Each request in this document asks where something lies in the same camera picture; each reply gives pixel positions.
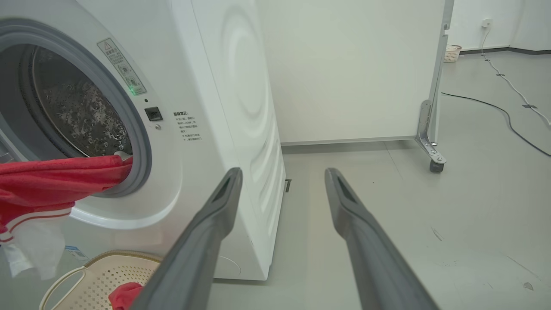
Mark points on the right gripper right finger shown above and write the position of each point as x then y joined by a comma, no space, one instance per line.
379,275

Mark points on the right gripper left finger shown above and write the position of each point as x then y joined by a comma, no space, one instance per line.
193,267

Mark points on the plain red garment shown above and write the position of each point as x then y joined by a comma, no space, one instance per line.
125,297

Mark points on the thin white cloth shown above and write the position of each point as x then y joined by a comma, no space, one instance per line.
41,245

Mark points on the red garment with white stripes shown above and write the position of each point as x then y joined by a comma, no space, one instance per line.
56,181

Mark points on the cream perforated laundry basket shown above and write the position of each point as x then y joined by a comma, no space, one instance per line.
103,280

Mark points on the white front-load washing machine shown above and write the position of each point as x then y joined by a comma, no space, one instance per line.
232,86

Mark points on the small cream background basket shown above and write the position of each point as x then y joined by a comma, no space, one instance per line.
452,54

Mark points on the blue energy label sticker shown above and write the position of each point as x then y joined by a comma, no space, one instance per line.
76,253

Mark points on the black caster wheel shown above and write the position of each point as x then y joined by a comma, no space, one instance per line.
436,167

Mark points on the steel washer drum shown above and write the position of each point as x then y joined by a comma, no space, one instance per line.
77,112

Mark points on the white partition panel metal leg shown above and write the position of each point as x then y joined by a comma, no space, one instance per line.
344,64

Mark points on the white wall socket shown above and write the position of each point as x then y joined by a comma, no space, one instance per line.
487,23

